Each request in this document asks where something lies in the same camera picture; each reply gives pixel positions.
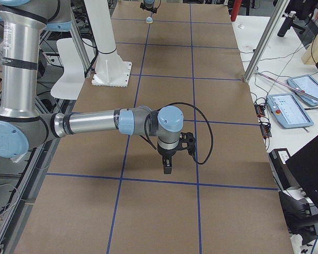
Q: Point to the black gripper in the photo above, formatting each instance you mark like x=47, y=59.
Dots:
x=166, y=153

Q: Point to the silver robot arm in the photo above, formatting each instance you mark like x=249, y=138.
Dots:
x=22, y=127

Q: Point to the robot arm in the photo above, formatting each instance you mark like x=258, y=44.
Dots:
x=148, y=5

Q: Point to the brown paper table cover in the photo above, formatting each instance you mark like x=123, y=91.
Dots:
x=107, y=193

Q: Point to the orange black usb hub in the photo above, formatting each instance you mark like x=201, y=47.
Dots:
x=264, y=122

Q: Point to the white chair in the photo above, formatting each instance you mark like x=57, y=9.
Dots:
x=69, y=85

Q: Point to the teach pendant tablet near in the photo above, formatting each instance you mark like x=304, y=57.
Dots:
x=288, y=111

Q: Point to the teach pendant tablet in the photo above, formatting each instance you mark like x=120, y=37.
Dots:
x=304, y=83
x=288, y=111

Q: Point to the black laptop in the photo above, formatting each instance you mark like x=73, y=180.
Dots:
x=303, y=165

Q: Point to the teach pendant tablet far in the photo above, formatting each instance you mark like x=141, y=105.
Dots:
x=304, y=83

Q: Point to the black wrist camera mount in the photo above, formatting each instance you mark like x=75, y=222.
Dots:
x=187, y=142

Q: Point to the white camera pillar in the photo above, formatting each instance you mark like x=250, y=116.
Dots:
x=110, y=69

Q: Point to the aluminium frame post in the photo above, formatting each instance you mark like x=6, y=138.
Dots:
x=265, y=38

